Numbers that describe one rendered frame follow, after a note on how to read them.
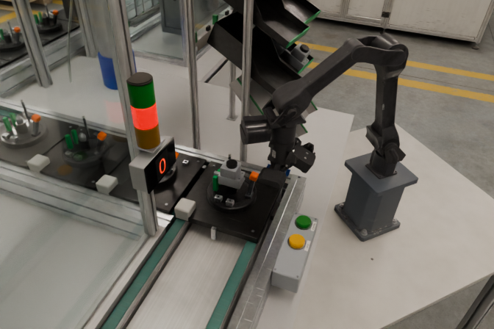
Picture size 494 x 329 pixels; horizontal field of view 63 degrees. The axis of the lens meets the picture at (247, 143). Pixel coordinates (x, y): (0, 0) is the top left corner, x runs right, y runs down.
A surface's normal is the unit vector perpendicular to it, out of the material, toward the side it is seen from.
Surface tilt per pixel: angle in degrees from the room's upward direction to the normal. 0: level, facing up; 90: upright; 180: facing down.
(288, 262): 0
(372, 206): 90
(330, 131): 0
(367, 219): 90
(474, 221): 0
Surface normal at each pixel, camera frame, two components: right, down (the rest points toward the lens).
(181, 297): 0.04, -0.79
